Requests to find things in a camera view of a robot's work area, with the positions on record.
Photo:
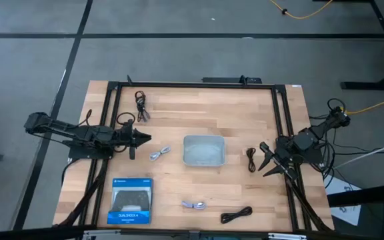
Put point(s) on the silver mount bracket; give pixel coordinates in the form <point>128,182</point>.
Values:
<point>287,236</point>
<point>105,235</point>

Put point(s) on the black table stand legs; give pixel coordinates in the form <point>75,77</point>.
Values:
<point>372,86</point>

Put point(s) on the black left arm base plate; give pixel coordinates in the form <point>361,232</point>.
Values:
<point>85,154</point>

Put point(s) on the white paper sheet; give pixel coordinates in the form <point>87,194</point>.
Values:
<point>348,215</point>

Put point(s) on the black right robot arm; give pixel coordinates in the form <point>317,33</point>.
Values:
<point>307,138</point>

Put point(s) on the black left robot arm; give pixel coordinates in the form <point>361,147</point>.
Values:
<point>62,128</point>

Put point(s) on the black rig crossbar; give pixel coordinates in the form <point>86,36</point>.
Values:
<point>28,233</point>

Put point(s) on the black metal table frame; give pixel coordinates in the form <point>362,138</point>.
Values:
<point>195,85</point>

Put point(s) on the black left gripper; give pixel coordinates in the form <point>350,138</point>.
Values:
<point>123,136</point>

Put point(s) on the black furniture beam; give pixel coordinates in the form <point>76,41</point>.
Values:
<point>362,198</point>

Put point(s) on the grey plastic bin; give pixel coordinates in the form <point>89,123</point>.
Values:
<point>203,151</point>

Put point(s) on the blue DualShock 4 box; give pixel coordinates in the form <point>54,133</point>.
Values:
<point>130,200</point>

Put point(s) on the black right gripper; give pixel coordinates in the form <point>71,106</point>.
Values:
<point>290,153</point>

